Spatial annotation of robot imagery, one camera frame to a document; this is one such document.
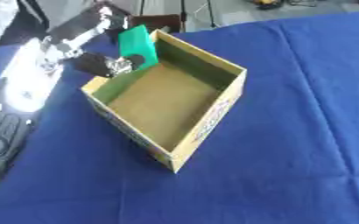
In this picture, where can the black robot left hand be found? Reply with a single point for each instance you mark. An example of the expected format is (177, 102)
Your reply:
(93, 64)

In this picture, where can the green rectangular block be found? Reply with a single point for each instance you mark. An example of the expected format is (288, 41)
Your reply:
(134, 40)

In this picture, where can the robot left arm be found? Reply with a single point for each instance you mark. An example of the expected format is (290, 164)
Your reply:
(29, 75)

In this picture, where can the tan cardboard box green inside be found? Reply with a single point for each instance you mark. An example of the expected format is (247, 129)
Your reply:
(162, 99)

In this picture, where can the dark brown chair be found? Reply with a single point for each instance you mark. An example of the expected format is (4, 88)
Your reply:
(154, 22)

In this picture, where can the person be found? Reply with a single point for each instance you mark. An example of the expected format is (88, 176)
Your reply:
(14, 17)

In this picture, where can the black tripod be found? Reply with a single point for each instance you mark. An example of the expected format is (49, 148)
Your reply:
(183, 11)

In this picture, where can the yellow and black tool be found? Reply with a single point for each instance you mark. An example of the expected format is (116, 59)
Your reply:
(265, 3)

